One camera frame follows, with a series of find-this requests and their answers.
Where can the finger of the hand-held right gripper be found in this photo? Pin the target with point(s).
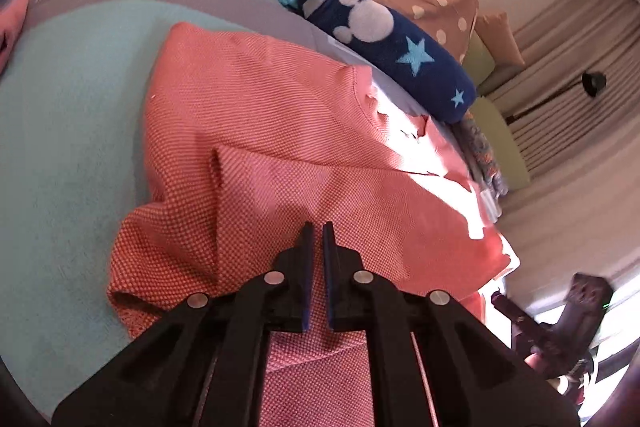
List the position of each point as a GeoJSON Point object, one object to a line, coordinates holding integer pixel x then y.
{"type": "Point", "coordinates": [515, 314]}

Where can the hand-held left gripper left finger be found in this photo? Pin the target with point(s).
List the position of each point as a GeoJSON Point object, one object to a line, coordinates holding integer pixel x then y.
{"type": "Point", "coordinates": [307, 279]}

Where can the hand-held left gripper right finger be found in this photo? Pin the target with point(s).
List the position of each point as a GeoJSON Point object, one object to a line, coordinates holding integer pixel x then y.
{"type": "Point", "coordinates": [328, 279]}

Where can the coral pink knit shirt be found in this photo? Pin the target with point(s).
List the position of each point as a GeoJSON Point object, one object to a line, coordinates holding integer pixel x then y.
{"type": "Point", "coordinates": [250, 117]}

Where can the floral patterned cloth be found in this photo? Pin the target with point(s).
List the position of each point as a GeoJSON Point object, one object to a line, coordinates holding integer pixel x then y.
{"type": "Point", "coordinates": [485, 157]}

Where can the bright green pillow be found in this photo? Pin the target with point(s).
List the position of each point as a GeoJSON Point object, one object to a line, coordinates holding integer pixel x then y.
{"type": "Point", "coordinates": [505, 142]}

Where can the beige pleated curtain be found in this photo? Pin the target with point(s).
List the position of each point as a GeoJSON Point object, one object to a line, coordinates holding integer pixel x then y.
{"type": "Point", "coordinates": [565, 132]}

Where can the black lamp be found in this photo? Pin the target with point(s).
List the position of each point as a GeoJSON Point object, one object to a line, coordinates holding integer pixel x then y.
{"type": "Point", "coordinates": [594, 83]}

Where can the navy star print rolled blanket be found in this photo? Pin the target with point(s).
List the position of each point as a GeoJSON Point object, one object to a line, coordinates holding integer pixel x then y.
{"type": "Point", "coordinates": [395, 37]}

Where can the pale green pillow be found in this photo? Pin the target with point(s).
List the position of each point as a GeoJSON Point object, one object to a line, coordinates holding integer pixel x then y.
{"type": "Point", "coordinates": [477, 62]}

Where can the teal and grey blanket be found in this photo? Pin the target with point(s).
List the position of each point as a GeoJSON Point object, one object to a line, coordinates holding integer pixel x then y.
{"type": "Point", "coordinates": [65, 147]}

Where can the beige pillow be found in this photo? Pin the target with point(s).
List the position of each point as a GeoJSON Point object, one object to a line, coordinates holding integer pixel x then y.
{"type": "Point", "coordinates": [497, 34]}

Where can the pink cloth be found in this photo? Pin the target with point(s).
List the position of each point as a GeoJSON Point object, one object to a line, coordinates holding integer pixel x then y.
{"type": "Point", "coordinates": [10, 27]}

